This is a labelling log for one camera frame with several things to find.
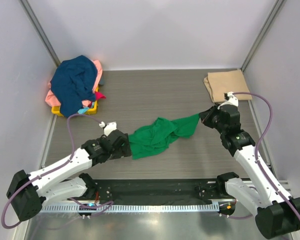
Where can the navy blue t-shirt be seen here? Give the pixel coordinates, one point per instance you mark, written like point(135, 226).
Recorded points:
point(73, 82)

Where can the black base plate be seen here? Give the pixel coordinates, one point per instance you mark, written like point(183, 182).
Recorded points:
point(160, 192)

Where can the yellow plastic bin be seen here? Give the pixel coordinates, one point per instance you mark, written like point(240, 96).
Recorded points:
point(56, 109)

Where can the light blue cloth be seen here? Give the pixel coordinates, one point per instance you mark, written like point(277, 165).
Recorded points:
point(85, 111)

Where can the magenta cloth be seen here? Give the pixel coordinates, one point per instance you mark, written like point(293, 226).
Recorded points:
point(99, 95)

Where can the pink t-shirt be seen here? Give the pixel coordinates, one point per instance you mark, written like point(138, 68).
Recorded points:
point(52, 100)

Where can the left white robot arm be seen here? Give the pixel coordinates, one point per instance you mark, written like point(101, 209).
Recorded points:
point(28, 193)

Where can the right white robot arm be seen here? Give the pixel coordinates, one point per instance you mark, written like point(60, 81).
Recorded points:
point(275, 211)

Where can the slotted cable duct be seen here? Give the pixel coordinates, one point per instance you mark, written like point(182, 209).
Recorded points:
point(71, 207)

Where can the green t-shirt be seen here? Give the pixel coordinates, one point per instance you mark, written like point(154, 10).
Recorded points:
point(154, 139)

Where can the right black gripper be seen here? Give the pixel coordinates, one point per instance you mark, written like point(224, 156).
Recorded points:
point(206, 116)

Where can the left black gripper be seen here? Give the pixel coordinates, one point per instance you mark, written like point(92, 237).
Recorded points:
point(124, 151)

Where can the folded beige t-shirt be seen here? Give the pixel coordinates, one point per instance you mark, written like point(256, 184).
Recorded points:
point(218, 83)

